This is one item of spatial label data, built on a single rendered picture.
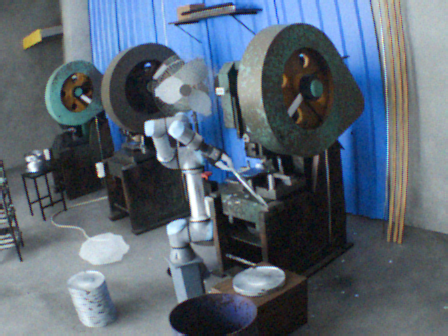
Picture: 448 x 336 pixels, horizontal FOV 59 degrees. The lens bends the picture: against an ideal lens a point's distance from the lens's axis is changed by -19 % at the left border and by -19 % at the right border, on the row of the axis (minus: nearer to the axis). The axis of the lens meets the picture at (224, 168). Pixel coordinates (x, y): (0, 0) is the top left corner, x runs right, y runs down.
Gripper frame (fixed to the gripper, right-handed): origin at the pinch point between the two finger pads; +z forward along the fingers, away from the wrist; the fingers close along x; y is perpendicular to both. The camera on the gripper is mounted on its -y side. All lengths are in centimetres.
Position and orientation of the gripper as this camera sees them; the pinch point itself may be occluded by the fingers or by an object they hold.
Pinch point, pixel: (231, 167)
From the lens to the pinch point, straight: 236.9
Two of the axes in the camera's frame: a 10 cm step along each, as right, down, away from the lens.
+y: -3.4, -2.2, 9.1
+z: 7.5, 5.3, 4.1
